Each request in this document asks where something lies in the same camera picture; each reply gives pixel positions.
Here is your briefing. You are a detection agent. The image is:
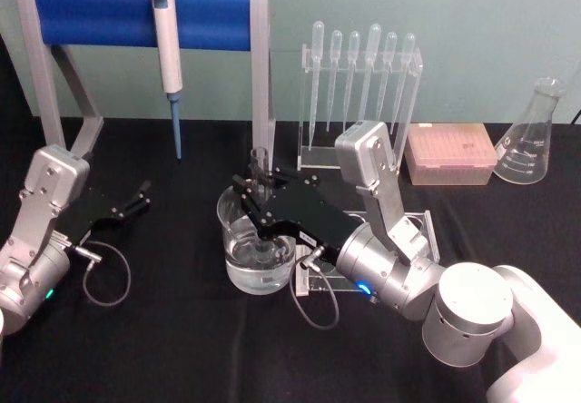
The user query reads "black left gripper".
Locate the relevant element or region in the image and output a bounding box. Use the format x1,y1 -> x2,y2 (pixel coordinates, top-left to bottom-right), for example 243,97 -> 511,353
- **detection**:
63,179 -> 154,246

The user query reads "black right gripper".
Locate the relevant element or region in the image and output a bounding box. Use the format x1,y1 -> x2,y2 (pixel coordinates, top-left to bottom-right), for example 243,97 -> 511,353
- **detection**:
231,168 -> 360,268

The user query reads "clear glass test tube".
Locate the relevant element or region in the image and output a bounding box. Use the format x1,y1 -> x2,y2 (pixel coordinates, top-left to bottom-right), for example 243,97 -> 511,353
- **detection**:
248,147 -> 274,254

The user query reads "clear acrylic pipette rack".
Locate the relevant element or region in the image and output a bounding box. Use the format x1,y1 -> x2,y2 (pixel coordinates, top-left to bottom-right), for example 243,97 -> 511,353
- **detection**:
296,43 -> 426,172

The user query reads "glass beaker with water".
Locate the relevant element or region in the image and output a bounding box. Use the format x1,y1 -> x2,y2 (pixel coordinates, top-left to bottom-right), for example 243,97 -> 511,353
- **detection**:
216,183 -> 300,295

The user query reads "clear plastic transfer pipette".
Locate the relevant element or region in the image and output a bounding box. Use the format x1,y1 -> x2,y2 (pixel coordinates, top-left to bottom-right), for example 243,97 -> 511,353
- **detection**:
324,29 -> 344,133
389,33 -> 418,135
375,31 -> 399,123
307,20 -> 326,152
342,30 -> 362,133
359,23 -> 382,123

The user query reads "white blue micropipette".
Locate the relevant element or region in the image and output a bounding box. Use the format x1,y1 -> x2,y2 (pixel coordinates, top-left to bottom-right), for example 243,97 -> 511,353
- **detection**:
150,0 -> 185,161

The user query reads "black table cloth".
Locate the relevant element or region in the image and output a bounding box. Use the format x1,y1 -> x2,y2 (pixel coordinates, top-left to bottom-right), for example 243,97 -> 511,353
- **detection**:
0,33 -> 581,403

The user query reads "grey stand with blue bar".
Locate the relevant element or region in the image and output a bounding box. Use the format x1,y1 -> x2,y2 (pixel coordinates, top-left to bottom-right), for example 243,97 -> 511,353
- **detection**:
15,0 -> 276,171

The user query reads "translucent orange pipette tip box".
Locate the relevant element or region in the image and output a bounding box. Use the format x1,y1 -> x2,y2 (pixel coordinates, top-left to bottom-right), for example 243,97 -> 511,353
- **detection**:
404,122 -> 497,188

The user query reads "clear glass conical flask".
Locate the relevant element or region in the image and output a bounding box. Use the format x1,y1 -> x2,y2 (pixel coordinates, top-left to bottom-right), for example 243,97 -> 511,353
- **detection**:
492,76 -> 568,186

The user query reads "thin dark left gripper cable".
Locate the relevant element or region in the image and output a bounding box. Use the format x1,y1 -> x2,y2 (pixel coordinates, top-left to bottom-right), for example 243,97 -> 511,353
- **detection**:
67,239 -> 133,307

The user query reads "thin dark gripper cable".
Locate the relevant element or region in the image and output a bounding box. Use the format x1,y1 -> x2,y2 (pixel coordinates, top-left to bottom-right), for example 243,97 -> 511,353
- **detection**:
289,246 -> 341,329
67,239 -> 133,307

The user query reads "thin dark right gripper cable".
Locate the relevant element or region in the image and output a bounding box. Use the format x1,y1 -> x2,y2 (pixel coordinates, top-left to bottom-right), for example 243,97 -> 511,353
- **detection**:
289,246 -> 341,329

